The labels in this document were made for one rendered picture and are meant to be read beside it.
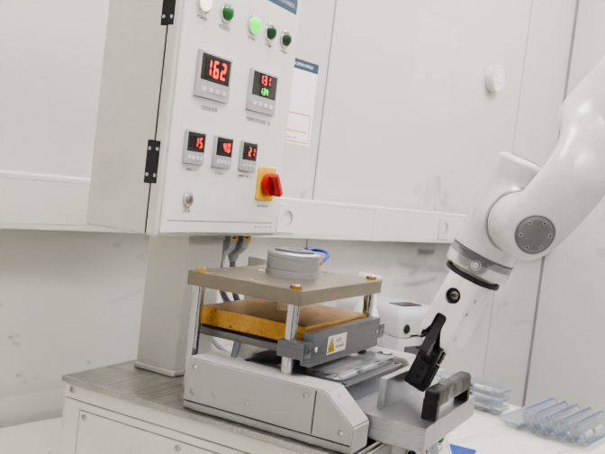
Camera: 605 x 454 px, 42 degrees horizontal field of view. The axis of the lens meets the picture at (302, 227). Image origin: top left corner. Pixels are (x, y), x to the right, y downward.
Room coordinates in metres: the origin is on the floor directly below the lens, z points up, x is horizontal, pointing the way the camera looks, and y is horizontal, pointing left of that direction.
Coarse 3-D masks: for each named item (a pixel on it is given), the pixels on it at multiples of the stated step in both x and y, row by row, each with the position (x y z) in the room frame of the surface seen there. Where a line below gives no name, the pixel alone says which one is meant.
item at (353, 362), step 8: (360, 352) 1.17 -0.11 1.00; (368, 352) 1.18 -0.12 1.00; (336, 360) 1.09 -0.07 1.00; (344, 360) 1.10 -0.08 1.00; (352, 360) 1.11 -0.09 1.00; (360, 360) 1.11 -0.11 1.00; (368, 360) 1.12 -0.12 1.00; (376, 360) 1.13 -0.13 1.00; (320, 368) 1.03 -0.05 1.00; (328, 368) 1.04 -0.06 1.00; (336, 368) 1.04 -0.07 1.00; (344, 368) 1.05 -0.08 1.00; (352, 368) 1.06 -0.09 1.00; (360, 368) 1.06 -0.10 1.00
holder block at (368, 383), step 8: (248, 360) 1.07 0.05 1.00; (296, 368) 1.06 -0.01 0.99; (304, 368) 1.06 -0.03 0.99; (384, 368) 1.12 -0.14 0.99; (392, 368) 1.13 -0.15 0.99; (400, 368) 1.16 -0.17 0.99; (312, 376) 1.03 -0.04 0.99; (360, 376) 1.06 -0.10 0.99; (368, 376) 1.06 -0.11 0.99; (376, 376) 1.08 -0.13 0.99; (344, 384) 1.00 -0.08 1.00; (352, 384) 1.01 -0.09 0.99; (360, 384) 1.03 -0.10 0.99; (368, 384) 1.06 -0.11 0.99; (376, 384) 1.08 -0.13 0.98; (352, 392) 1.01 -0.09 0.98; (360, 392) 1.03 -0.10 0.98; (368, 392) 1.06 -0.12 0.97
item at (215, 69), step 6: (210, 60) 1.13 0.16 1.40; (216, 60) 1.14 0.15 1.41; (210, 66) 1.13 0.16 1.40; (216, 66) 1.14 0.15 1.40; (222, 66) 1.16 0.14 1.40; (204, 72) 1.12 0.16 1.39; (210, 72) 1.13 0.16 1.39; (216, 72) 1.14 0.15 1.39; (222, 72) 1.16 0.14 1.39; (216, 78) 1.15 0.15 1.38; (222, 78) 1.16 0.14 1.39
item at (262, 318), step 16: (208, 304) 1.11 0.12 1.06; (224, 304) 1.13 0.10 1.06; (240, 304) 1.15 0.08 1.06; (256, 304) 1.16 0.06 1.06; (272, 304) 1.18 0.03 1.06; (320, 304) 1.24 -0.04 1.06; (208, 320) 1.09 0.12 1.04; (224, 320) 1.08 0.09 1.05; (240, 320) 1.07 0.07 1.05; (256, 320) 1.06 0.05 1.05; (272, 320) 1.05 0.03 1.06; (304, 320) 1.08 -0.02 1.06; (320, 320) 1.09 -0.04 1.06; (336, 320) 1.11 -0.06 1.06; (352, 320) 1.16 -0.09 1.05; (224, 336) 1.08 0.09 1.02; (240, 336) 1.07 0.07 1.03; (256, 336) 1.06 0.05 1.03; (272, 336) 1.05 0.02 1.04
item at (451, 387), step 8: (456, 376) 1.06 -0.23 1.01; (464, 376) 1.07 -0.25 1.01; (440, 384) 1.00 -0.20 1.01; (448, 384) 1.01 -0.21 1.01; (456, 384) 1.03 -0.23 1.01; (464, 384) 1.06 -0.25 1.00; (432, 392) 0.97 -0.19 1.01; (440, 392) 0.97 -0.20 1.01; (448, 392) 1.00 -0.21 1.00; (456, 392) 1.03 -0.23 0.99; (464, 392) 1.09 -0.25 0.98; (424, 400) 0.97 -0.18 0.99; (432, 400) 0.97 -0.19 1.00; (440, 400) 0.97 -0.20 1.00; (448, 400) 1.01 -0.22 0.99; (464, 400) 1.09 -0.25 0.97; (424, 408) 0.97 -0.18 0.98; (432, 408) 0.97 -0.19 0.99; (424, 416) 0.97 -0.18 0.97; (432, 416) 0.97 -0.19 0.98
